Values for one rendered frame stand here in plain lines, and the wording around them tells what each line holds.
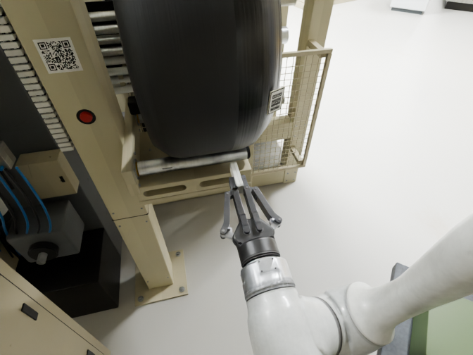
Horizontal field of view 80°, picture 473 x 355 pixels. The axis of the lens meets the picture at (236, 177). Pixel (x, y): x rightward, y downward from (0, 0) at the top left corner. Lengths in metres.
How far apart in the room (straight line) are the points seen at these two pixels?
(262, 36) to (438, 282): 0.46
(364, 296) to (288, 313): 0.14
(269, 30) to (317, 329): 0.51
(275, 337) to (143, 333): 1.18
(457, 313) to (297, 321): 0.55
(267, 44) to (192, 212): 1.45
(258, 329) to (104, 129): 0.65
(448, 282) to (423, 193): 1.99
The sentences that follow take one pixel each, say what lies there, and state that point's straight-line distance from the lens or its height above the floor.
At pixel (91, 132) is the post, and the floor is 1.01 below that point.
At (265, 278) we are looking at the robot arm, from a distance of 0.50.
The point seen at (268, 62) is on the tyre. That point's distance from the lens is 0.59.
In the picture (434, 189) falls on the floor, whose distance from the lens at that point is 2.43.
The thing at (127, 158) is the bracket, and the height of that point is 0.95.
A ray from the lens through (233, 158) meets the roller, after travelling 0.87.
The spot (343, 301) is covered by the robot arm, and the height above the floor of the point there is 0.99.
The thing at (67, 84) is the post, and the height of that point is 1.15.
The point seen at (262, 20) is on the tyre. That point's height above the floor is 1.32.
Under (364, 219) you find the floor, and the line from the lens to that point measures 2.01.
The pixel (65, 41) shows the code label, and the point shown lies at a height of 1.25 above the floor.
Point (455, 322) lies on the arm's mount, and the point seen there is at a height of 0.74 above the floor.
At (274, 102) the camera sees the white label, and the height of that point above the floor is 1.16.
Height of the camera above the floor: 1.48
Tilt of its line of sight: 45 degrees down
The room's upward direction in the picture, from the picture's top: straight up
